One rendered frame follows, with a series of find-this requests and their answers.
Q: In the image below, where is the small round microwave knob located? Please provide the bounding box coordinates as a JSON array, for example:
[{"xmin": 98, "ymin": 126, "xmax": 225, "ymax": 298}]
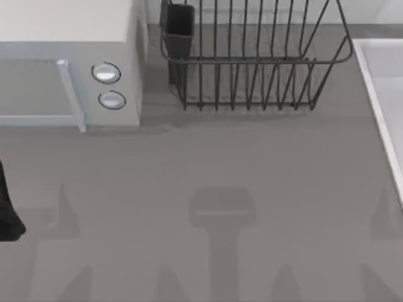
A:
[{"xmin": 98, "ymin": 90, "xmax": 127, "ymax": 111}]

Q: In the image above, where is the large round microwave knob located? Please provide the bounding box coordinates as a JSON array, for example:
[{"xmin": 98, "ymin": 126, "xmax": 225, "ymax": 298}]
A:
[{"xmin": 91, "ymin": 61, "xmax": 122, "ymax": 85}]

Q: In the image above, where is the black cutlery holder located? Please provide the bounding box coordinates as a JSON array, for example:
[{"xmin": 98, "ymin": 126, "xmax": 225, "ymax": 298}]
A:
[{"xmin": 160, "ymin": 0, "xmax": 196, "ymax": 85}]

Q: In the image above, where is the pale microwave oven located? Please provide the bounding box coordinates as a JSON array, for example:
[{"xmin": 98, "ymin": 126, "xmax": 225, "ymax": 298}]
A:
[{"xmin": 0, "ymin": 0, "xmax": 149, "ymax": 133}]

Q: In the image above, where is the microwave oven door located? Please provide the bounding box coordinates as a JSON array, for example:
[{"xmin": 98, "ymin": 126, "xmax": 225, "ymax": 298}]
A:
[{"xmin": 0, "ymin": 58, "xmax": 87, "ymax": 133}]

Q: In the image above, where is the white sink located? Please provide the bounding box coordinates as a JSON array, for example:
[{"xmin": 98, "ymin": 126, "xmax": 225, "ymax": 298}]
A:
[{"xmin": 351, "ymin": 38, "xmax": 403, "ymax": 211}]

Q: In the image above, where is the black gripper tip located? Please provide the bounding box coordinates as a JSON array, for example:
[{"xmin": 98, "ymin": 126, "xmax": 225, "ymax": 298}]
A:
[{"xmin": 0, "ymin": 160, "xmax": 26, "ymax": 243}]

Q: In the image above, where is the dark wire dish rack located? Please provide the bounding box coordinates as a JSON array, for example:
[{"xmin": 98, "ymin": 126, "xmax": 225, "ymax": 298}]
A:
[{"xmin": 159, "ymin": 0, "xmax": 353, "ymax": 112}]

